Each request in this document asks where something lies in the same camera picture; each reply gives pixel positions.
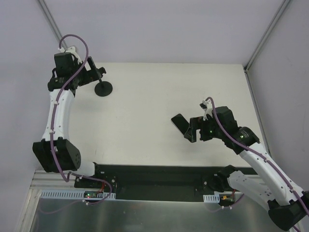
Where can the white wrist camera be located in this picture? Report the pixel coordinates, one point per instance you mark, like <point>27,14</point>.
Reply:
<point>71,50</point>
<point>207,107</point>

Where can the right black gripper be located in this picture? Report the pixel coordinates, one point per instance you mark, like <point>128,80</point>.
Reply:
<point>193,129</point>

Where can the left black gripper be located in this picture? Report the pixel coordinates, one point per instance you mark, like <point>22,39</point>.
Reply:
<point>93,70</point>

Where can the right aluminium frame post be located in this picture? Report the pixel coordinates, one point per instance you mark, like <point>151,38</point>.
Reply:
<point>273,23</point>

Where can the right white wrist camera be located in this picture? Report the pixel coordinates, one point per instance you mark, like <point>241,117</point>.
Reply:
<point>207,107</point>

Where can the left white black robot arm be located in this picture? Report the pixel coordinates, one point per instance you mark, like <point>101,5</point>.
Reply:
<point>54,151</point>

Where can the left aluminium frame post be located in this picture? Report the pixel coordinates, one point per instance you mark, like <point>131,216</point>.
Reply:
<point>50,19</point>

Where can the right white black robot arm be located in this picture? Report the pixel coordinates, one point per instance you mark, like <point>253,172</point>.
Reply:
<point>285,201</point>

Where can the aluminium front rail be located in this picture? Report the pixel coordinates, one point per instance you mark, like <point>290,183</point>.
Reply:
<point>42,179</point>

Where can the left white cable duct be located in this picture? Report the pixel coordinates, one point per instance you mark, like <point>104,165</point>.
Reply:
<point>77,195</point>

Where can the black smartphone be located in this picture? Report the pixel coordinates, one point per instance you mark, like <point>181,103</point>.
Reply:
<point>180,123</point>

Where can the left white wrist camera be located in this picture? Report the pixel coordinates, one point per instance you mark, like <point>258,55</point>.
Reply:
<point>71,50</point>

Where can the aluminium frame post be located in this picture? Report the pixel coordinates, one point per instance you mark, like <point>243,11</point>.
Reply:
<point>50,19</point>
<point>273,23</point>

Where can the right white cable duct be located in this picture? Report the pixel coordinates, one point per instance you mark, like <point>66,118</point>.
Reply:
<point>215,198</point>

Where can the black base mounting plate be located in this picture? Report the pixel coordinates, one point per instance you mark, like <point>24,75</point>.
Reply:
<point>165,183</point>

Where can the white cable duct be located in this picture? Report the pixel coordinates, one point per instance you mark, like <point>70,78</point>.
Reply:
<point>215,198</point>
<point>77,195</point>

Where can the black round phone stand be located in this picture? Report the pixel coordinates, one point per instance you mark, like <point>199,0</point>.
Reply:
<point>103,88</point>

